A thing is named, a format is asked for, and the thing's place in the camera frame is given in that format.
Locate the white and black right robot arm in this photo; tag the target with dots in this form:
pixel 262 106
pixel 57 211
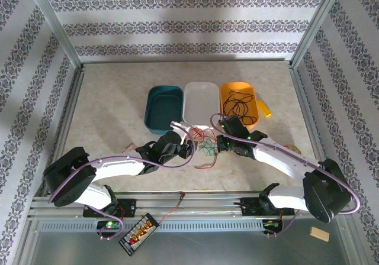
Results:
pixel 281 161

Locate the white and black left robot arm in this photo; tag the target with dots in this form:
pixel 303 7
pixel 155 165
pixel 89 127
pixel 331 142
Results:
pixel 118 167

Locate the yellow plastic block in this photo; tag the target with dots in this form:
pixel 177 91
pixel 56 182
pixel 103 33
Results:
pixel 264 107

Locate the pink translucent tape dispenser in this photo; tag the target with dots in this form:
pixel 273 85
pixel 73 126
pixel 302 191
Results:
pixel 130 148

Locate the teal plastic bin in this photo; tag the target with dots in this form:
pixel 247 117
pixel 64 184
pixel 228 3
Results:
pixel 163 111

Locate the orange plastic bin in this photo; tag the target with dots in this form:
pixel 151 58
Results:
pixel 225 87

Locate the white plastic bin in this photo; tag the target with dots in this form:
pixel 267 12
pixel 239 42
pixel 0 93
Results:
pixel 201 99

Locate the black power board yellow connectors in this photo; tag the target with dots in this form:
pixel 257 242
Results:
pixel 139 234

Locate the right controller board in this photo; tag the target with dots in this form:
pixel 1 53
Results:
pixel 272 225

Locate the left controller board green light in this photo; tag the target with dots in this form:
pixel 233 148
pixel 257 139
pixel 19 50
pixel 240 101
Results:
pixel 109 224

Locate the small wooden block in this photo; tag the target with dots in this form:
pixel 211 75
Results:
pixel 319 234

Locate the aluminium table rail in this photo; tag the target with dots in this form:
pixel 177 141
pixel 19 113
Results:
pixel 192 198

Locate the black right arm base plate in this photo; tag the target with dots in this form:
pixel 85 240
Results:
pixel 248 206

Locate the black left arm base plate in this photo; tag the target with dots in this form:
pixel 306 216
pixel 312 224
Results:
pixel 128 207

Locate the aluminium frame post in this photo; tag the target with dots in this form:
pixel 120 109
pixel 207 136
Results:
pixel 318 22
pixel 53 22

